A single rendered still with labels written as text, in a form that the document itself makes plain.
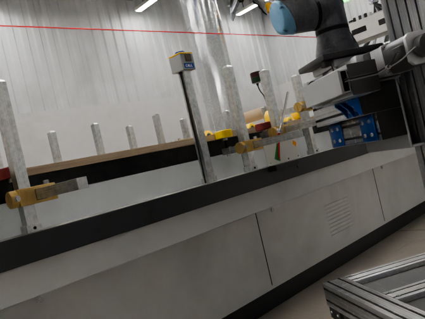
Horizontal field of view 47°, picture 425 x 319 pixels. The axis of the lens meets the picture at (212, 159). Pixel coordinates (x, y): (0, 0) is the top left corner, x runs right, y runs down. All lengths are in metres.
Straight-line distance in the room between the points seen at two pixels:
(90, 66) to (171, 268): 8.52
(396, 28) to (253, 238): 1.19
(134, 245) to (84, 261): 0.19
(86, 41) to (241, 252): 8.55
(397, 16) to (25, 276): 1.37
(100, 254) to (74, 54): 8.80
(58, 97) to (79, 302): 8.22
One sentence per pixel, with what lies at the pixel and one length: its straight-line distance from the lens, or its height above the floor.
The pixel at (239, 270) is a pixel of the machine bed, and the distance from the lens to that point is 2.30.
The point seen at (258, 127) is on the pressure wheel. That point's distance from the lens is 2.37.
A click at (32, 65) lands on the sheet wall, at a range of 9.81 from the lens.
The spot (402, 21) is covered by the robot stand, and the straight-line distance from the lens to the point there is 1.68.
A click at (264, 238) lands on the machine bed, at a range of 2.44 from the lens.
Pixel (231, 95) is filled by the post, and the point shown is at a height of 1.04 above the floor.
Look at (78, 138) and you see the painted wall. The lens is 9.79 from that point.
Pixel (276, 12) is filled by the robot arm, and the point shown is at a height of 1.22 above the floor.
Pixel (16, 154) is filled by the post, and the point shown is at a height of 0.93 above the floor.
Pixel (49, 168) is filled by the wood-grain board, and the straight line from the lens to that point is 1.75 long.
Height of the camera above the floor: 0.78
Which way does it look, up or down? level
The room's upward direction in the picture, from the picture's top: 13 degrees counter-clockwise
